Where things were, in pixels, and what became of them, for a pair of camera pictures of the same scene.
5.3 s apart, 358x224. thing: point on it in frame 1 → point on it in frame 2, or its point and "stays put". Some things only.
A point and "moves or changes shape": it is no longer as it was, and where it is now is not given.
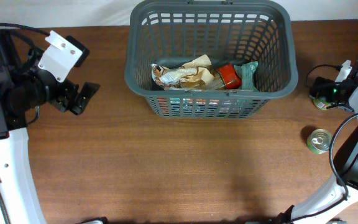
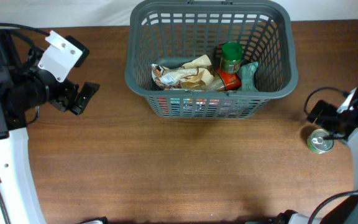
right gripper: (324, 93) → (329, 111)
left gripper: (65, 100) stays put
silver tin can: (319, 140) stays put
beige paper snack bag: (195, 75) stays put
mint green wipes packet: (247, 72) stays put
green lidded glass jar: (321, 104) moves or changes shape
